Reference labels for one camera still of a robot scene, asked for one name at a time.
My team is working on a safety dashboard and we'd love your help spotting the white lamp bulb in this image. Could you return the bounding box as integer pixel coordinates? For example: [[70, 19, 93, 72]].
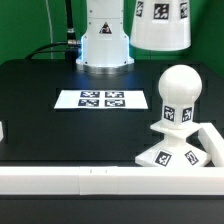
[[158, 65, 202, 129]]

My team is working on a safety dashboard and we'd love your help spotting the white lamp base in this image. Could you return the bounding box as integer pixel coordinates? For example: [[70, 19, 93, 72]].
[[135, 121, 211, 168]]

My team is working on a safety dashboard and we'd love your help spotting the white lamp shade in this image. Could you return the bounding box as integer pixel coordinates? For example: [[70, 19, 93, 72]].
[[130, 0, 191, 51]]

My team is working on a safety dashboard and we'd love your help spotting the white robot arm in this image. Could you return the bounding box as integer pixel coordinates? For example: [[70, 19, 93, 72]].
[[76, 0, 134, 74]]

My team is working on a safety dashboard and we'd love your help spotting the white marker sheet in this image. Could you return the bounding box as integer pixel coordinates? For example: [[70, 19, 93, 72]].
[[54, 90, 148, 109]]

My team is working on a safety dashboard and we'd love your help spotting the white block at left edge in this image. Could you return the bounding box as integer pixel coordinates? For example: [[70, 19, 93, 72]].
[[0, 121, 4, 142]]

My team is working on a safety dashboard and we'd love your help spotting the black cable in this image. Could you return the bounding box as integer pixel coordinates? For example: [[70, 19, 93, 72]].
[[24, 0, 83, 60]]

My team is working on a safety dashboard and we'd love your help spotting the white side rail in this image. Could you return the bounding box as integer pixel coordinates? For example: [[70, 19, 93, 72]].
[[198, 123, 224, 167]]

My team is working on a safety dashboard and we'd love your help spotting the white table edge rail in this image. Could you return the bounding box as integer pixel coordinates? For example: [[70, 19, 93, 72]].
[[0, 166, 224, 196]]

